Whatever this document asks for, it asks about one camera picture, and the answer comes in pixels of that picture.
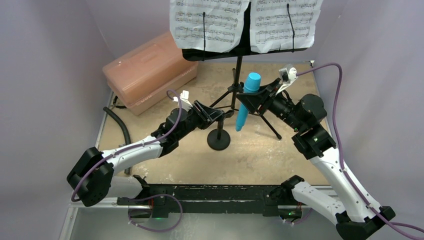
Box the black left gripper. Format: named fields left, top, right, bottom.
left=176, top=100, right=223, bottom=141

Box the black microphone desk stand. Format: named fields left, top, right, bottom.
left=207, top=110, right=234, bottom=151

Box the black folding music stand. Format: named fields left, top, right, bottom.
left=182, top=2, right=306, bottom=140

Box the sheet music page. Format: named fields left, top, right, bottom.
left=169, top=0, right=250, bottom=53
left=249, top=0, right=323, bottom=54

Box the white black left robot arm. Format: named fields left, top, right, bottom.
left=66, top=100, right=225, bottom=207

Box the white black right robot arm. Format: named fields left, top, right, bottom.
left=236, top=78, right=396, bottom=240

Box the pink translucent plastic case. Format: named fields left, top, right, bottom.
left=102, top=31, right=198, bottom=116

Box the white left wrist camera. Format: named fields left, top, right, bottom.
left=179, top=90, right=193, bottom=112

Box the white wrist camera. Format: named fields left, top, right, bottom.
left=179, top=90, right=193, bottom=112
left=276, top=64, right=298, bottom=95

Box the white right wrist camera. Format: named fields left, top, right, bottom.
left=276, top=64, right=298, bottom=95

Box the black rubber hose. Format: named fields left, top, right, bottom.
left=102, top=106, right=133, bottom=176

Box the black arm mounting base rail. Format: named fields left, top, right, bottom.
left=117, top=183, right=307, bottom=220

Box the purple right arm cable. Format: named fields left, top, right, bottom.
left=280, top=62, right=424, bottom=240

